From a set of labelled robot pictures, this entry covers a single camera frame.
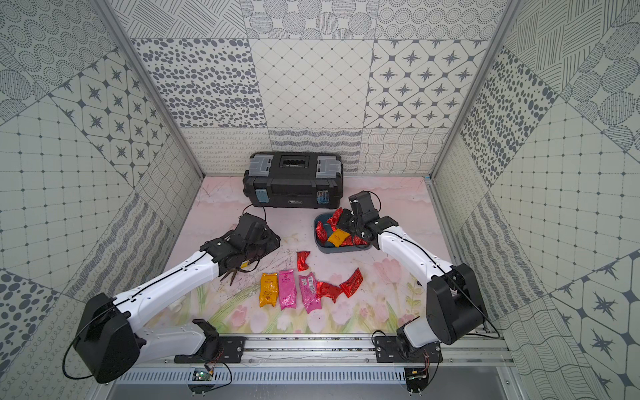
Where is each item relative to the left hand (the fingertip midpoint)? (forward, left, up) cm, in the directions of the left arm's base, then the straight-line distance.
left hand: (277, 236), depth 82 cm
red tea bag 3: (-3, -7, -13) cm, 16 cm away
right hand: (+6, -21, -1) cm, 22 cm away
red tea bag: (-13, -16, -13) cm, 24 cm away
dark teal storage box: (+3, -18, -14) cm, 23 cm away
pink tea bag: (-13, -3, -13) cm, 19 cm away
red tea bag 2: (-10, -26, -14) cm, 31 cm away
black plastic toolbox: (+24, -4, +3) cm, 24 cm away
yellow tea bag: (-13, +3, -14) cm, 19 cm away
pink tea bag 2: (-15, -11, -13) cm, 23 cm away
